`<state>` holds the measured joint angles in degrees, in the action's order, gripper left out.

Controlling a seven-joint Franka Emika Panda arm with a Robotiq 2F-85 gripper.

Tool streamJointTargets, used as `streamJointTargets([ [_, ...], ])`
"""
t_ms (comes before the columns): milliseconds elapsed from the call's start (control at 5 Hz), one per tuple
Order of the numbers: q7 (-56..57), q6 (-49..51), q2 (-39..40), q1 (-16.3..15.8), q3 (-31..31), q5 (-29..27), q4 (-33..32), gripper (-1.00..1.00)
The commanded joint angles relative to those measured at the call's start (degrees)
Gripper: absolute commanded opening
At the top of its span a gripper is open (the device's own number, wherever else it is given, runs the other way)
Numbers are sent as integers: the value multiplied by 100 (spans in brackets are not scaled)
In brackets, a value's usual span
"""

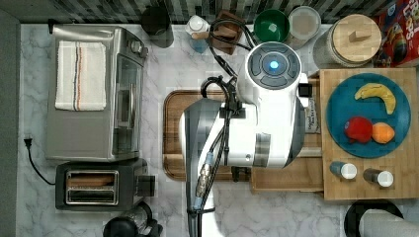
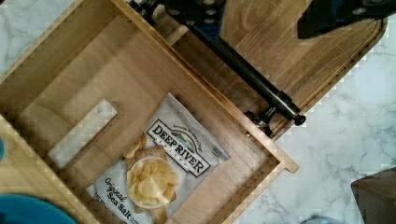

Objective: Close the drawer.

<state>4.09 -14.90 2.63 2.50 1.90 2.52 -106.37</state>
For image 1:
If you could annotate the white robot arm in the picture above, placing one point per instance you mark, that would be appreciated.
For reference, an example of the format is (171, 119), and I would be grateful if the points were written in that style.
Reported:
(255, 119)

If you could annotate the wooden drawer cabinet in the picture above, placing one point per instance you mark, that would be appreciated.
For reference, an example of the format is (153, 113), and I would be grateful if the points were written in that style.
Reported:
(402, 162)

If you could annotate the walnut cutting board tray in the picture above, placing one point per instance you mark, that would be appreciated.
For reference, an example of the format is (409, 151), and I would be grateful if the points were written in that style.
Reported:
(173, 160)

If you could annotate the wooden pestle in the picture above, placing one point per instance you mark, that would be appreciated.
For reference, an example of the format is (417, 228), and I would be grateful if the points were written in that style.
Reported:
(200, 36)

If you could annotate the brown wooden box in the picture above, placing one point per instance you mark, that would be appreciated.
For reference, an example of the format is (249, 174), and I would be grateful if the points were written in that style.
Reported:
(229, 32)

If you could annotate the blue bottle white cap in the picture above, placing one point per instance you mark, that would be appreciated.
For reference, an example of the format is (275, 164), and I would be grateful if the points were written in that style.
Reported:
(197, 30)

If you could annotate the stainless toaster oven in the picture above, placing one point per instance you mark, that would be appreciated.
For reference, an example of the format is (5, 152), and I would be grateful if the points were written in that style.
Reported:
(112, 134)

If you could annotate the dark cylindrical canister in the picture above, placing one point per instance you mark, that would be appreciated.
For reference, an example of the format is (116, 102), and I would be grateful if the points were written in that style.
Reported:
(156, 22)

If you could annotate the green mug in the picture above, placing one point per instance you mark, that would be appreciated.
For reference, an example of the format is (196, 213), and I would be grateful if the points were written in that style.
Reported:
(272, 25)

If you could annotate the black two-slot toaster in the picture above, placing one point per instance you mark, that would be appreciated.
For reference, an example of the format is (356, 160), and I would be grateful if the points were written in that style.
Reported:
(90, 186)

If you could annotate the black coffee grinder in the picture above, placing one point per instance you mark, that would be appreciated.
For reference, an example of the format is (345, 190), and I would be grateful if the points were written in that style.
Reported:
(136, 222)

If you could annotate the striped white dish towel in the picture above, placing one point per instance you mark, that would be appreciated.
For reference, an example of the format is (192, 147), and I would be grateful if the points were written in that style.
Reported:
(81, 76)

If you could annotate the jar with clear lid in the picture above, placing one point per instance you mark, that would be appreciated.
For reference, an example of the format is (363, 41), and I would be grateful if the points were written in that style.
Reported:
(305, 24)

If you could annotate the blue shaker white cap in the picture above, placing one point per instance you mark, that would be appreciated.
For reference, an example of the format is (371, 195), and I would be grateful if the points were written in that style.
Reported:
(343, 170)

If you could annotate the red apple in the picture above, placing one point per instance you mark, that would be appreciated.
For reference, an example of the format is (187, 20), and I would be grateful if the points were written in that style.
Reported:
(358, 129)

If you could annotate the glass jar wooden lid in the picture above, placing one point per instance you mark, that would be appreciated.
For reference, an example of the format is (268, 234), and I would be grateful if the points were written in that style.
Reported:
(351, 42)

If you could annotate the yellow banana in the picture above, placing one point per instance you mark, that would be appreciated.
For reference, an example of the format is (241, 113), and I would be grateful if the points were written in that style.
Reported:
(370, 90)

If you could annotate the orange fruit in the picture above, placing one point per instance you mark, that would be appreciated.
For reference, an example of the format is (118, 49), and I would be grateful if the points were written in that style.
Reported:
(382, 132)

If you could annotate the black paper towel holder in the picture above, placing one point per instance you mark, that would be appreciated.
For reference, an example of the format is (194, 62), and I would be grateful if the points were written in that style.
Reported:
(360, 207)

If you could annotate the brown shaker white cap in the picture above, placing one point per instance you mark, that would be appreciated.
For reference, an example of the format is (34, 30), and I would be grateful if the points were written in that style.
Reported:
(383, 178)

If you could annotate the white paper towel roll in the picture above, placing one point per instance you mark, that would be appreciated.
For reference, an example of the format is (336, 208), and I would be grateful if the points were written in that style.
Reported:
(381, 223)

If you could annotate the red cereal box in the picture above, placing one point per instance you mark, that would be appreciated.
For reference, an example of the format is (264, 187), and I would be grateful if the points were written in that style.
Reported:
(399, 26)

